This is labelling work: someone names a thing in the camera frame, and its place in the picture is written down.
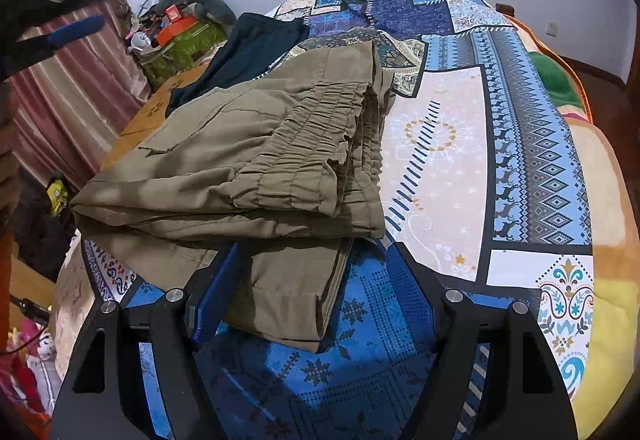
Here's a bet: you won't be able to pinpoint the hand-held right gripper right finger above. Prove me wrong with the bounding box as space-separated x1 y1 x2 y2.
392 242 577 440

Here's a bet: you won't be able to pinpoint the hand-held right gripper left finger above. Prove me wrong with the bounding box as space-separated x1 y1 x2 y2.
49 240 249 440

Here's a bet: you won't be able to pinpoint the khaki pants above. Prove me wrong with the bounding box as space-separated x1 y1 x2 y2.
69 40 397 354

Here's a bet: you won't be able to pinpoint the dark navy pants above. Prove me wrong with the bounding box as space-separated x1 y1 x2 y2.
165 12 311 118

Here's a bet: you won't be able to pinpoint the pink striped curtain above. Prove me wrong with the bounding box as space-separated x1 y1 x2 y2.
9 0 152 193

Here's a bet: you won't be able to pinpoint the orange box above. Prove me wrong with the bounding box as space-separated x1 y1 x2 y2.
156 17 202 46

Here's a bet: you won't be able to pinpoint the green storage box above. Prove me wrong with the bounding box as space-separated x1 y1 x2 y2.
139 20 229 91

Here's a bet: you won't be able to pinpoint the light wooden board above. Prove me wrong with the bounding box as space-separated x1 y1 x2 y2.
99 64 212 171

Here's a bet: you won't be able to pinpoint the blue patchwork blanket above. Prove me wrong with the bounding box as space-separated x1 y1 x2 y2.
52 0 597 440

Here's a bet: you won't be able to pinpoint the yellow plush toy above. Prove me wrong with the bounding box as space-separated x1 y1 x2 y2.
46 176 72 217

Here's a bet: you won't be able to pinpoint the dark cloth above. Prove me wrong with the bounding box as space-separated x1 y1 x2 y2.
14 214 77 281

